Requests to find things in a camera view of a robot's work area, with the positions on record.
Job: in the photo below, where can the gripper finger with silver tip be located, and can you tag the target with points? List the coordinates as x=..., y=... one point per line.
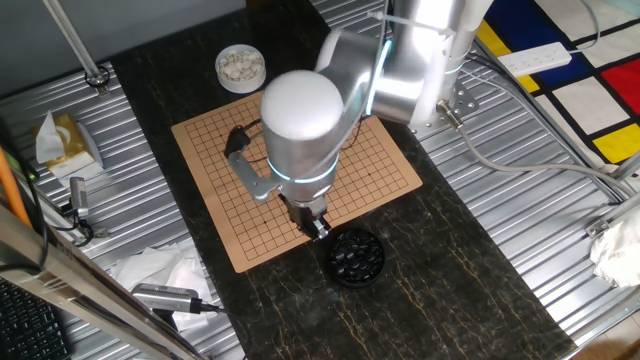
x=307, y=233
x=320, y=229

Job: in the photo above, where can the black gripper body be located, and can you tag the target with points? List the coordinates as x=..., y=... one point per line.
x=302, y=210

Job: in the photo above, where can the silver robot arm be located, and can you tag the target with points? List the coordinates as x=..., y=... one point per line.
x=300, y=140

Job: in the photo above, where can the tan go board mat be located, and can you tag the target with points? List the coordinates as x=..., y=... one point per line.
x=225, y=165

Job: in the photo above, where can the black bowl of black stones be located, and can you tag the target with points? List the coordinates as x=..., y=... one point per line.
x=355, y=257

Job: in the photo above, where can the black marble pattern mat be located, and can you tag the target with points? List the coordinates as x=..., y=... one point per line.
x=425, y=300

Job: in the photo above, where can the white tissue sheet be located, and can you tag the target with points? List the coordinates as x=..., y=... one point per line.
x=195, y=322

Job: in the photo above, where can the pile of white tissues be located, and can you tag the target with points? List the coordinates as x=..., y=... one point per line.
x=165, y=270

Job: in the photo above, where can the white bowl of white stones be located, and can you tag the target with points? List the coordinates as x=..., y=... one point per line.
x=240, y=67

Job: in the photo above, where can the grey usb hub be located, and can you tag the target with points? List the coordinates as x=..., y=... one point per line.
x=165, y=297

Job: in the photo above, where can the black and silver tool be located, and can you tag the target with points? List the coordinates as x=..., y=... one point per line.
x=78, y=192

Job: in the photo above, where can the yellow tissue pack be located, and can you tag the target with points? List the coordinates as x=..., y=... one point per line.
x=70, y=140

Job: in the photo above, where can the white power strip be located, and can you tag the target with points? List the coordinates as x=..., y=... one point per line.
x=535, y=59

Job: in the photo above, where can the orange stick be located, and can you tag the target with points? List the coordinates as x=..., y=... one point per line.
x=10, y=185

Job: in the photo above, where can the black keyboard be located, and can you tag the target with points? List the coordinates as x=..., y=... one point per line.
x=25, y=325

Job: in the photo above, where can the colourful block pattern cloth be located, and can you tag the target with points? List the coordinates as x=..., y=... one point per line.
x=590, y=105

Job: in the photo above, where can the crumpled white cloth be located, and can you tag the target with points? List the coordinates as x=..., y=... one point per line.
x=620, y=255

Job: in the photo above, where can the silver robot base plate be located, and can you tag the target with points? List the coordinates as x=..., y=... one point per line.
x=465, y=105

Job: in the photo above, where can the silver metal frame bar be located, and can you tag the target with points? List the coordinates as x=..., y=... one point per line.
x=60, y=280

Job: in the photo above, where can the aluminium profile with bracket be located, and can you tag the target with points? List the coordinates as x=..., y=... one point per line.
x=622, y=210

